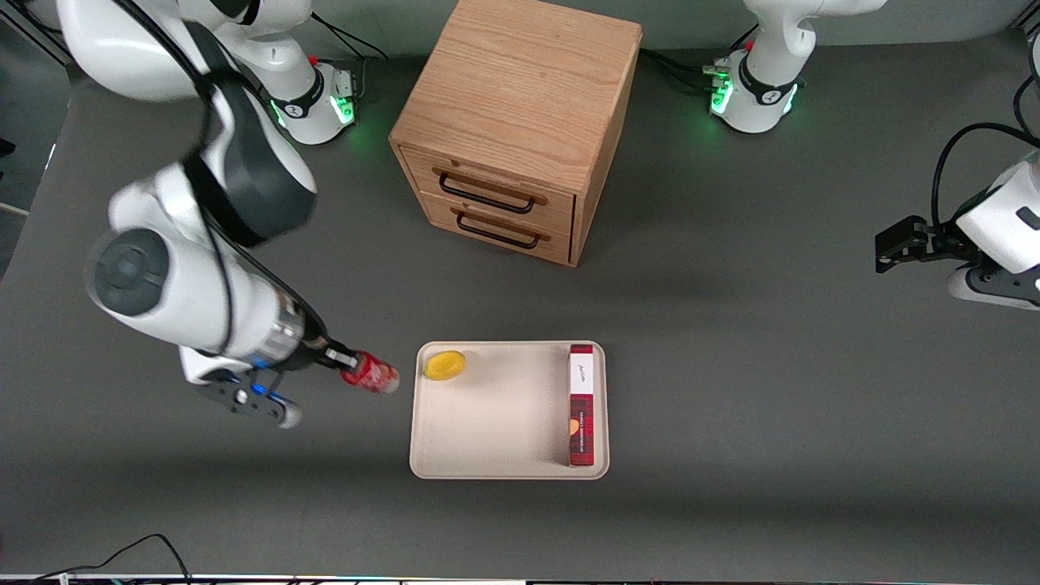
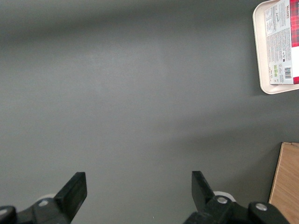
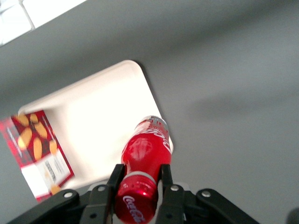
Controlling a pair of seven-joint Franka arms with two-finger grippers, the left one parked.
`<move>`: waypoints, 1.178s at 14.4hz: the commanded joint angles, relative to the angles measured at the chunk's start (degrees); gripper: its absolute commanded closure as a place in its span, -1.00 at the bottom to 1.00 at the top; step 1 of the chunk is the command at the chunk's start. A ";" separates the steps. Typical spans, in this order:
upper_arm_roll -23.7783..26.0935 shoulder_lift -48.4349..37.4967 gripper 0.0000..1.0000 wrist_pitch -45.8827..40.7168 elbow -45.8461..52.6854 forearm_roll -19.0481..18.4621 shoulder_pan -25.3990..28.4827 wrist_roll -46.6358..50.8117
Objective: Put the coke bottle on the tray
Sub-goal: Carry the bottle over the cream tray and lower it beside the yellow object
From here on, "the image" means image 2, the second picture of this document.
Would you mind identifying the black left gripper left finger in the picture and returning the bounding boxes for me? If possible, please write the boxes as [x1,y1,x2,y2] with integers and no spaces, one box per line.
[0,172,88,224]

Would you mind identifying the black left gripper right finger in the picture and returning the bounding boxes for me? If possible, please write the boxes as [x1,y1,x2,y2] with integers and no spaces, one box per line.
[184,171,287,224]

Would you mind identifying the cream plastic tray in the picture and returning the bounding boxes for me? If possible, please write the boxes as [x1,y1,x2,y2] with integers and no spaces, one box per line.
[252,0,299,95]

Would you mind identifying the light wooden board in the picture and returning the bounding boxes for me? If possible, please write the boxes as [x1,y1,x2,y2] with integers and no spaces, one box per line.
[268,142,299,224]

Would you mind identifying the red tartan shortbread box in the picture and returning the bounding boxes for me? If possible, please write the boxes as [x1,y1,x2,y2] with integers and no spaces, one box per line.
[263,0,299,86]

